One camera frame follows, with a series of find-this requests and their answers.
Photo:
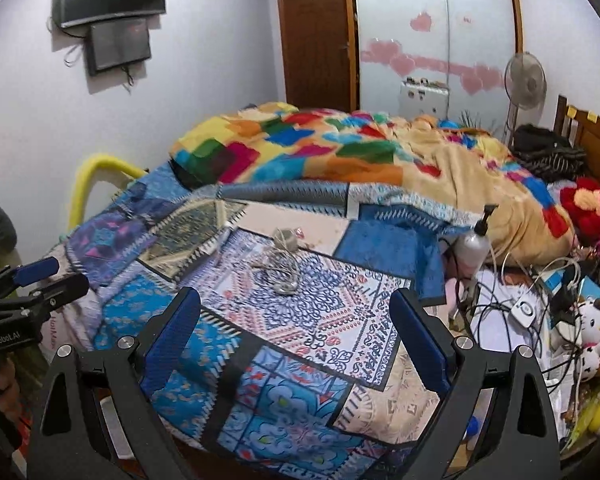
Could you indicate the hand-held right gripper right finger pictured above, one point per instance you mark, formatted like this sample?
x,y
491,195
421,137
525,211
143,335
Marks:
x,y
420,335

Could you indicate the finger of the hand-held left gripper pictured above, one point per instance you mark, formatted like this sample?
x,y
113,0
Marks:
x,y
35,270
55,292

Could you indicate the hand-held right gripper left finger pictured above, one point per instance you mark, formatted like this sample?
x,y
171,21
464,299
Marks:
x,y
172,340

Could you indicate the person's left hand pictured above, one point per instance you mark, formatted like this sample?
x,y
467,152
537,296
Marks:
x,y
7,390

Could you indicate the white bag with red print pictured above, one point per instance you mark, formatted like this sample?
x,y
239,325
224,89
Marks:
x,y
52,330

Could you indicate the white pump bottle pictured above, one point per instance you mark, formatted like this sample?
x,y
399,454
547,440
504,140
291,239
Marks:
x,y
472,250

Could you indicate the blue patchwork bed cover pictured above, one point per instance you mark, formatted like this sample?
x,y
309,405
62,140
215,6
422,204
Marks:
x,y
305,320

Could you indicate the white cat plush toy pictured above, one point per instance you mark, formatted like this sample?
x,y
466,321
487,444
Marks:
x,y
596,332

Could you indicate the colourful patch fleece blanket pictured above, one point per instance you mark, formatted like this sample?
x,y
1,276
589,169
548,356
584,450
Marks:
x,y
380,160

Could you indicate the blue flat box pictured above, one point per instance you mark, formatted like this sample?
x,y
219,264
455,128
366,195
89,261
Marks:
x,y
597,290

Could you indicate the yellow soft toy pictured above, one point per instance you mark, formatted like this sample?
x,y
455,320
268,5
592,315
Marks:
x,y
592,410

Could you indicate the red plush toy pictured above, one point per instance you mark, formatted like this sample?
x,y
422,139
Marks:
x,y
592,207

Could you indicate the black striped clothing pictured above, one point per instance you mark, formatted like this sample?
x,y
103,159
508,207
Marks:
x,y
545,152

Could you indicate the small white cabinet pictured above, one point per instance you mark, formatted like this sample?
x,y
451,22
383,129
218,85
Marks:
x,y
425,100

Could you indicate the brown wooden headboard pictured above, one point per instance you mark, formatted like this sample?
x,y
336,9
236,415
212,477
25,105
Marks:
x,y
597,145

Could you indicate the standing electric fan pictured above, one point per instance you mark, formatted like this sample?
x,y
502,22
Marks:
x,y
525,80

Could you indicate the brown wooden door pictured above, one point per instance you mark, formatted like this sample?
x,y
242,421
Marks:
x,y
315,35

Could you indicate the wardrobe with heart stickers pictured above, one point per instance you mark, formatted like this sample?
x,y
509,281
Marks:
x,y
430,5

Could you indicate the yellow foam bed rail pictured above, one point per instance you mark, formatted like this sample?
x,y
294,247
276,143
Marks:
x,y
87,175

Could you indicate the small black wall monitor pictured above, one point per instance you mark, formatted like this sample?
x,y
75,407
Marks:
x,y
120,45

